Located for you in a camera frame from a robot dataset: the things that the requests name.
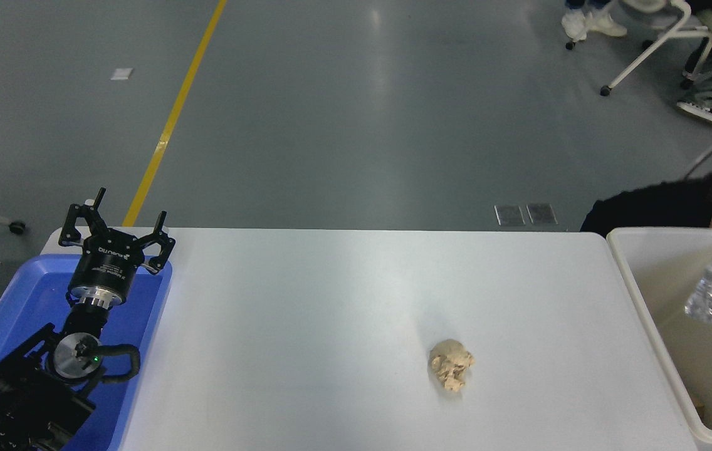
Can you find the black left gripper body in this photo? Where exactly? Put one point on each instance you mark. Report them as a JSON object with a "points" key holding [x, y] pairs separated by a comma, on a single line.
{"points": [[105, 263]]}

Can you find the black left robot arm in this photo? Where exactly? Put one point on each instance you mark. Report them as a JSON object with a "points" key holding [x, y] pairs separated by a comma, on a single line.
{"points": [[30, 388]]}

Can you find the grey metal floor plate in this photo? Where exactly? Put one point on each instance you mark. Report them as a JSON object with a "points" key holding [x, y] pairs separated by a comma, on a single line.
{"points": [[510, 215], [541, 213]]}

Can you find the blue plastic tray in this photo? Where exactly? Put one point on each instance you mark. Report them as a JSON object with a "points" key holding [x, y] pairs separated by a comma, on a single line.
{"points": [[17, 300]]}

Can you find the crumpled tan paper ball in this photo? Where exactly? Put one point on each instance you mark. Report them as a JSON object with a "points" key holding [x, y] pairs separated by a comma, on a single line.
{"points": [[451, 364]]}

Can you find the person's foot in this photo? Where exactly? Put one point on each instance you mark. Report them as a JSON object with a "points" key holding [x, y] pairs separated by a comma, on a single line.
{"points": [[575, 25], [605, 25]]}

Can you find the large pale plastic bin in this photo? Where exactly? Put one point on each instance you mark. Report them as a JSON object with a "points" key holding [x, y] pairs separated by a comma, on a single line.
{"points": [[663, 282]]}

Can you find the white wheeled chair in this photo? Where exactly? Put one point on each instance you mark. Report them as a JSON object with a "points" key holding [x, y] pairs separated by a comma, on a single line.
{"points": [[657, 47]]}

